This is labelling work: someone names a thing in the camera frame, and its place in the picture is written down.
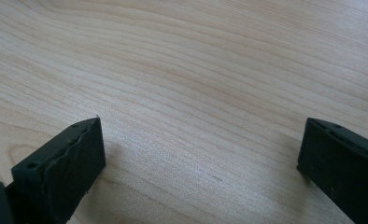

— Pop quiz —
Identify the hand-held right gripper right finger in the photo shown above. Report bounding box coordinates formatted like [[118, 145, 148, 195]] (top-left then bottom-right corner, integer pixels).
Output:
[[296, 117, 368, 224]]

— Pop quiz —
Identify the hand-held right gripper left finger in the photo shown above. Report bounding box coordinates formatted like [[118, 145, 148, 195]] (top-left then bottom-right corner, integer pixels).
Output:
[[5, 117, 106, 224]]

